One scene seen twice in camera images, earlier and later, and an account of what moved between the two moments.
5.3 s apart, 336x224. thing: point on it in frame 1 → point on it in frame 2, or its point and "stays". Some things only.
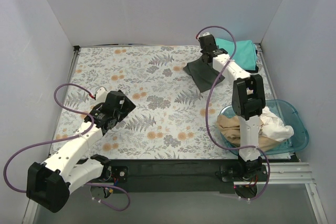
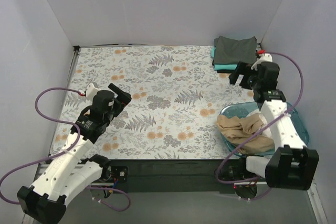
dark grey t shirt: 203,74 → 229,51
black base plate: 189,176 stays
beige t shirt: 229,127 stays
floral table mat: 172,120 stays
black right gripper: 206,57 → 240,74
